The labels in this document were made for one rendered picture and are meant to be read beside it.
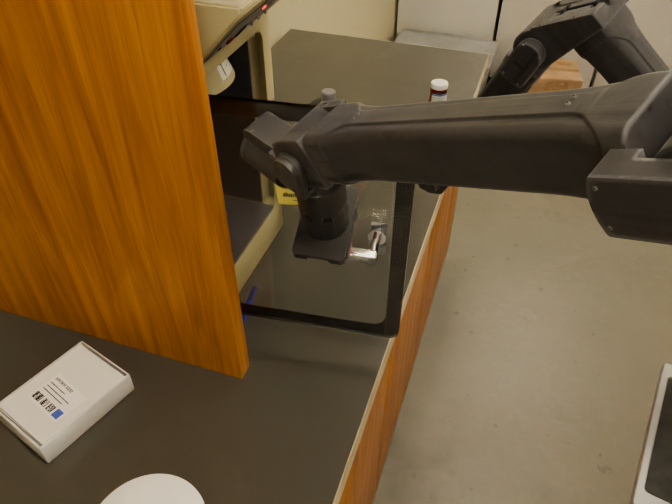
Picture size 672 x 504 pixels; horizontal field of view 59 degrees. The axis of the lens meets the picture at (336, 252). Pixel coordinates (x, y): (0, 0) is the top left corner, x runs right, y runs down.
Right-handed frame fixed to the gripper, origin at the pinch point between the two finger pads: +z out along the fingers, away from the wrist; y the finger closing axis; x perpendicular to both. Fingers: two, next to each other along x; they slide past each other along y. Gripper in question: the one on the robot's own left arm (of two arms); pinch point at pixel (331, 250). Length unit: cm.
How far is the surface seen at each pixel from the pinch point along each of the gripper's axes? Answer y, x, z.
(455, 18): -254, 9, 200
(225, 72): -25.9, -22.2, -2.5
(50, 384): 23.2, -40.4, 15.0
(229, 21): -14.5, -12.8, -25.2
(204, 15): -14.9, -15.9, -25.3
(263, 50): -35.1, -19.2, 1.9
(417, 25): -253, -13, 208
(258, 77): -35.0, -21.4, 8.9
